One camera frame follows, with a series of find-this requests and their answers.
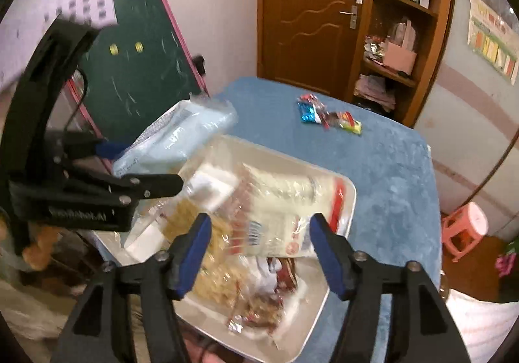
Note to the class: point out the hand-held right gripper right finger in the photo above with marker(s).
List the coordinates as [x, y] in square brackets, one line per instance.
[330, 261]

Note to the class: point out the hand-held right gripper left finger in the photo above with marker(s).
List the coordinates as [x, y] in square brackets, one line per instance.
[194, 261]

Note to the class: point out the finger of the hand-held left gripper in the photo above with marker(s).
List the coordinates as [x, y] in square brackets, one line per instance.
[154, 184]
[107, 149]

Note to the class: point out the light blue snack packet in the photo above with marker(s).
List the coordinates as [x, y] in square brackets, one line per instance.
[178, 136]

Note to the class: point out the white snack packet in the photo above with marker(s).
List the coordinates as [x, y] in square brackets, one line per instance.
[213, 186]

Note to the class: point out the white plastic tray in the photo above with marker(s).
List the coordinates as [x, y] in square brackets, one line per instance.
[300, 322]

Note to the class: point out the dark red candies pack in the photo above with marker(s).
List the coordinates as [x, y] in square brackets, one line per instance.
[259, 312]

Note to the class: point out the beige long cracker packet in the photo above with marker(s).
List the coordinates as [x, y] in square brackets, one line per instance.
[279, 188]

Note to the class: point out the person's left hand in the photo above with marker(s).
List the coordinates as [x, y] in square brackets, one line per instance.
[38, 251]

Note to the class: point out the clear yellow chips packet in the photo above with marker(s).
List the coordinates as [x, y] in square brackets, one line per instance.
[219, 265]

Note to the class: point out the dark red snack packet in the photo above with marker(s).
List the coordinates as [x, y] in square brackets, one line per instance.
[332, 119]
[287, 271]

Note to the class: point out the white dotted paper sheet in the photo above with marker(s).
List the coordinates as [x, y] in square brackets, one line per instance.
[61, 6]

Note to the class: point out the black chalkboard clamp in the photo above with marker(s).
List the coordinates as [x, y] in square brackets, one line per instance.
[199, 65]

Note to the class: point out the green yellow snack packet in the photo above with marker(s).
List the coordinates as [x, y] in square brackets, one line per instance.
[352, 128]

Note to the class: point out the pink plastic stool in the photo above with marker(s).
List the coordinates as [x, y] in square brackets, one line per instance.
[468, 221]

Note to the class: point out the blue foil candy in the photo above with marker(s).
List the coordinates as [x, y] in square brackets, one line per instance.
[308, 113]

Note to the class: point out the red candy wrapper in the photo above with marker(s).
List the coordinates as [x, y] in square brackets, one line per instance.
[308, 97]

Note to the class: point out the white checked cloth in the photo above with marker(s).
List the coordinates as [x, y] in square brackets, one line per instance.
[486, 326]

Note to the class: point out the folded pink clothes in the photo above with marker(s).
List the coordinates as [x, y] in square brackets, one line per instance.
[373, 91]

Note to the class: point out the pink toy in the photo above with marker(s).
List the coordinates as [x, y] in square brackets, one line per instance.
[507, 263]

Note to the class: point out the pale blue wardrobe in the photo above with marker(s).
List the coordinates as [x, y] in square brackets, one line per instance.
[466, 123]

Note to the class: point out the pink basket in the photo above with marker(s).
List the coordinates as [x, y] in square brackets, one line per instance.
[399, 57]

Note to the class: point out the shiny wrappers on shelf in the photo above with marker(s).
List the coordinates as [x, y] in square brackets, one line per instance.
[375, 48]

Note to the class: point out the brown wooden door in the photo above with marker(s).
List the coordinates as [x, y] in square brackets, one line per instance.
[308, 14]

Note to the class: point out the brown wooden shelf unit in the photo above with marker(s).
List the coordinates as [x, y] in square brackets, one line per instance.
[442, 22]

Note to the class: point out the green chalkboard pink frame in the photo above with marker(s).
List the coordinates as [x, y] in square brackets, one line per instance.
[133, 75]

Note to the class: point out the wall poster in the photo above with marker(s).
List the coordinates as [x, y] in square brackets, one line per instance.
[494, 42]

